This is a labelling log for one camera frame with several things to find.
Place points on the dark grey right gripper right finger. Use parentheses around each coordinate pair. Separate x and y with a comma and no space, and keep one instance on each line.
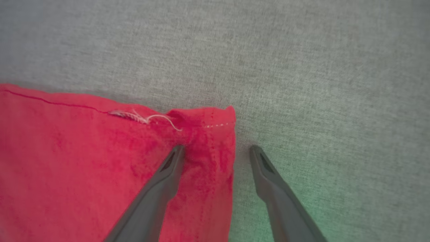
(285,208)

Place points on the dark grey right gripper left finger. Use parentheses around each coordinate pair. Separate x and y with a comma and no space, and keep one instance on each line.
(151,208)

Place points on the grey fabric sofa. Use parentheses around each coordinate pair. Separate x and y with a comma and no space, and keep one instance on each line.
(302,67)

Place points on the red white Bulls jersey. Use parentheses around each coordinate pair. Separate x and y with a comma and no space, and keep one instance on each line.
(67,168)

